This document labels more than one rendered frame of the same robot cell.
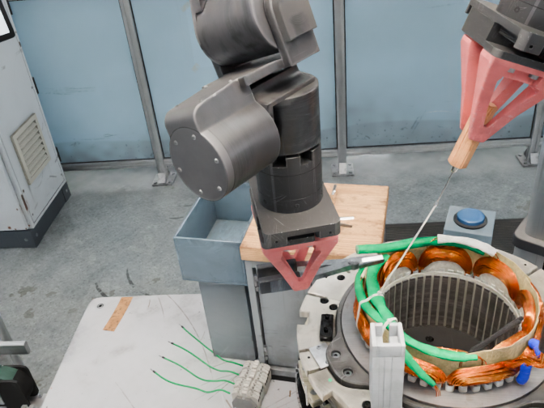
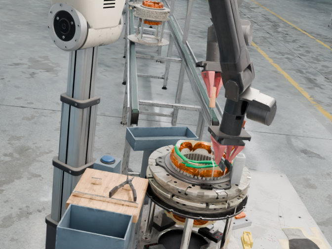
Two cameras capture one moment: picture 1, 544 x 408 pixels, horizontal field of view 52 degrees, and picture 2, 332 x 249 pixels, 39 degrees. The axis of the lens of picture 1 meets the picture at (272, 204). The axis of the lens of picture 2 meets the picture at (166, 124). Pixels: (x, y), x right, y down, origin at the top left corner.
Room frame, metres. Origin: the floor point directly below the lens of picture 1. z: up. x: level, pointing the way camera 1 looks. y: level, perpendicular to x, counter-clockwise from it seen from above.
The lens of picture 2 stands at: (0.86, 1.05, 1.75)
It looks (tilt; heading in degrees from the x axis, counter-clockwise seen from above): 22 degrees down; 256
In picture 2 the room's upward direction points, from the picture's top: 9 degrees clockwise
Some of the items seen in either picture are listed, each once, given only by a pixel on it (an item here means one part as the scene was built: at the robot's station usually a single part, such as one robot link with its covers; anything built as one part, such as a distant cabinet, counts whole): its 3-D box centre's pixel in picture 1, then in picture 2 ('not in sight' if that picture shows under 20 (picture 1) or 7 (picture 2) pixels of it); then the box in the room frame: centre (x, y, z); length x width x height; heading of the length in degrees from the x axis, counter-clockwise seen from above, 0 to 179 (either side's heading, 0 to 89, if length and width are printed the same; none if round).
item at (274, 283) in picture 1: (279, 282); (228, 165); (0.41, 0.00, 1.20); 0.04 x 0.01 x 0.02; 95
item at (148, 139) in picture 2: not in sight; (157, 166); (0.49, -0.48, 0.92); 0.25 x 0.11 x 0.28; 11
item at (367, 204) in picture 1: (318, 221); (109, 193); (0.71, -0.07, 1.05); 0.20 x 0.19 x 0.02; 73
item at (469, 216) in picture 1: (470, 216); (107, 158); (0.70, -0.30, 1.04); 0.04 x 0.04 x 0.01
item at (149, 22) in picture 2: not in sight; (151, 12); (0.12, -3.16, 1.05); 0.22 x 0.22 x 0.20
